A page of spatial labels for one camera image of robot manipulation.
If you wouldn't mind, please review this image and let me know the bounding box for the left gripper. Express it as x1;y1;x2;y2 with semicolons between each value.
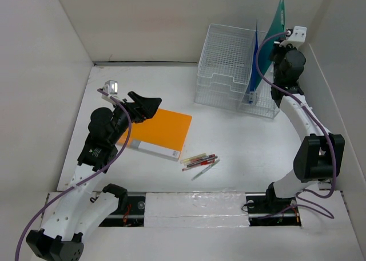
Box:
109;92;161;144

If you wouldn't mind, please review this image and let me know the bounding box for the green folder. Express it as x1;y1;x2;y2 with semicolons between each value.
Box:
256;0;285;89

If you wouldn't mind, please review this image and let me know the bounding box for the blue folder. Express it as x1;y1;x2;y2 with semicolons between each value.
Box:
246;22;258;104

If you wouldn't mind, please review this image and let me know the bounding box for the orange folder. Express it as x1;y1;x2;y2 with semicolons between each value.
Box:
127;109;192;161

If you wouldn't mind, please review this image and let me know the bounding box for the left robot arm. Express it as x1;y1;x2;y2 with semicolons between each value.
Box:
26;89;162;260

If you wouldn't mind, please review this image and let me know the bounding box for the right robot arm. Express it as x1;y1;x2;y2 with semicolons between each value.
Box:
264;41;345;212

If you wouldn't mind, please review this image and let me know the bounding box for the red gel pen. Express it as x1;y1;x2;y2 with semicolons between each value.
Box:
182;155;218;171

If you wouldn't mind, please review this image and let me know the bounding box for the yellow clear pen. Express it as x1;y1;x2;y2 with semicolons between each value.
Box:
180;153;206;164

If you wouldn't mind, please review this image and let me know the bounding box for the black red pen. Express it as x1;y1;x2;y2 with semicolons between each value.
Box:
186;154;217;167

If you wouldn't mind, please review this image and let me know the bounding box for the red capped pen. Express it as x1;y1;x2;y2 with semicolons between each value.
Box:
182;159;215;172

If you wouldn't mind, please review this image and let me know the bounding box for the white green pen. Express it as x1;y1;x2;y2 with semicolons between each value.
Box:
191;159;221;181

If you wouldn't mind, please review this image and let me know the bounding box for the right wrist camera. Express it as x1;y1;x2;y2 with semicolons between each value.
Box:
280;26;307;49

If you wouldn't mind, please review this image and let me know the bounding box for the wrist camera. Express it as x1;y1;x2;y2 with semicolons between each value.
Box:
102;80;118;100
280;26;307;49

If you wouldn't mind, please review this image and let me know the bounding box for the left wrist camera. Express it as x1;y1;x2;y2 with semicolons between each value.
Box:
102;80;118;100

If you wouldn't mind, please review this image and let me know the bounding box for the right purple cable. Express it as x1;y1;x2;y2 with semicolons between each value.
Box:
255;28;338;219

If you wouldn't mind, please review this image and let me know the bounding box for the white wire desk organizer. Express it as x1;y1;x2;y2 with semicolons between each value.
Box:
194;23;279;119

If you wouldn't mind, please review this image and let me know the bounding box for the metal mounting rail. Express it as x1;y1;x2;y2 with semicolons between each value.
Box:
101;192;301;228

